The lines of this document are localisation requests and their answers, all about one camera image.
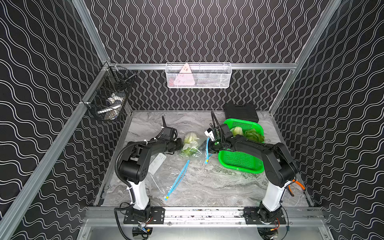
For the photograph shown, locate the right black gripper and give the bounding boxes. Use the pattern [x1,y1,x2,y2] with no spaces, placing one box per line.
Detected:
[196,138,225,153]

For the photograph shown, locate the cabbage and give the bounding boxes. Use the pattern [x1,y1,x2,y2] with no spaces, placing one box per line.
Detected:
[244,129,265,143]
[181,132,201,158]
[230,127,244,137]

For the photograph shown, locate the clear zip-top bag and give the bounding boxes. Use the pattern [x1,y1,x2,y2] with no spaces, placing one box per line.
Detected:
[180,132,212,165]
[146,153,191,203]

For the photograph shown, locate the green plastic basket tray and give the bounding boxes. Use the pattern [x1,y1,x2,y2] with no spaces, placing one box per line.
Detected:
[218,119,265,174]

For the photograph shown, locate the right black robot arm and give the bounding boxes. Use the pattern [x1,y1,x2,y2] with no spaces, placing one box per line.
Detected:
[208,135,298,224]

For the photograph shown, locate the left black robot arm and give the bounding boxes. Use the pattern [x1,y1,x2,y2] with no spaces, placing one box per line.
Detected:
[114,116,183,224]

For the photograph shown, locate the black plastic case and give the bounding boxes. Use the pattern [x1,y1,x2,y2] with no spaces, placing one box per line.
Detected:
[223,103,259,123]

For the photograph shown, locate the pink triangular packet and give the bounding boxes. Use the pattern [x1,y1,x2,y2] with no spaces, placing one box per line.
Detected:
[174,63,196,88]

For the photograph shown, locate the crumpled items in black basket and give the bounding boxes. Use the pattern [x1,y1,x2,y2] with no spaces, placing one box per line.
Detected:
[97,93,126,120]

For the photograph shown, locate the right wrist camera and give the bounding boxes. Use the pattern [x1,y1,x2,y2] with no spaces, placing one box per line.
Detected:
[205,128,216,142]

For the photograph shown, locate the white wire wall basket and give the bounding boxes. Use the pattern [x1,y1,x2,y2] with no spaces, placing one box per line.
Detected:
[165,63,233,89]

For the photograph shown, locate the black wire wall basket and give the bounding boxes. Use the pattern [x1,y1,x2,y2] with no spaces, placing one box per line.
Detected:
[85,66,138,122]

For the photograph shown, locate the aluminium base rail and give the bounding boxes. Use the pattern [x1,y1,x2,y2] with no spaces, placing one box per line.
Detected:
[83,205,326,227]

